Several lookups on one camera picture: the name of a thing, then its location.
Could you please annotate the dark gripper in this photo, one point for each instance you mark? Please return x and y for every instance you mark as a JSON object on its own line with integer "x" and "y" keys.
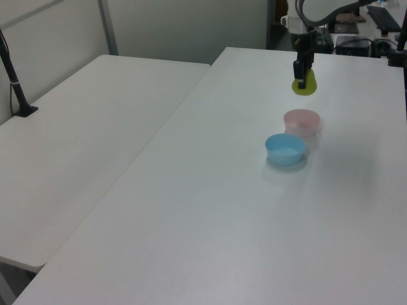
{"x": 306, "y": 44}

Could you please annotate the green pear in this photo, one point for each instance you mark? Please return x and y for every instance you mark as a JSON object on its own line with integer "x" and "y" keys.
{"x": 310, "y": 84}

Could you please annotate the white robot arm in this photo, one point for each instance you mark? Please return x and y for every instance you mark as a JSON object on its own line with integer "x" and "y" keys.
{"x": 299, "y": 16}

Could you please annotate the pink plastic bowl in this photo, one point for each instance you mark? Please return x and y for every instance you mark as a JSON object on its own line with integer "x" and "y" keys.
{"x": 301, "y": 122}

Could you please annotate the blue plastic bowl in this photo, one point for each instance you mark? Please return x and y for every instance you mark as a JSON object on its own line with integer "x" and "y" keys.
{"x": 285, "y": 149}

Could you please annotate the dark grey device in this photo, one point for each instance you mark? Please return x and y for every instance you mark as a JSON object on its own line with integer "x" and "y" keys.
{"x": 324, "y": 39}

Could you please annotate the black box device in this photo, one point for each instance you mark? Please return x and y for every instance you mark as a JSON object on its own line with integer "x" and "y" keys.
{"x": 353, "y": 45}

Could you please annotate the black monitor stand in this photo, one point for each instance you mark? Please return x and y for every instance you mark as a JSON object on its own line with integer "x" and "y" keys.
{"x": 345, "y": 28}

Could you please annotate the brown pad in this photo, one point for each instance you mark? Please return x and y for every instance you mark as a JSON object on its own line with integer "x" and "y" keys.
{"x": 356, "y": 18}

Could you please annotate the black device with orange cap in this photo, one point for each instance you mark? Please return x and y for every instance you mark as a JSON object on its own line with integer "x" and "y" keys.
{"x": 380, "y": 47}

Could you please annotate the black keyboard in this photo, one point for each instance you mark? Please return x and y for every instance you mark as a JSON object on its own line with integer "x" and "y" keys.
{"x": 384, "y": 18}

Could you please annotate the black clamp stand pole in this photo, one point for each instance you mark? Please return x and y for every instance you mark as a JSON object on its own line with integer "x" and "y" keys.
{"x": 399, "y": 44}

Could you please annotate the grey partition post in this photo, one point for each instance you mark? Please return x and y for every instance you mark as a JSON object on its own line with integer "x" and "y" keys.
{"x": 108, "y": 27}

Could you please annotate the black camera pole with base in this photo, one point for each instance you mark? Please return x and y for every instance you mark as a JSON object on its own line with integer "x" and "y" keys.
{"x": 17, "y": 92}

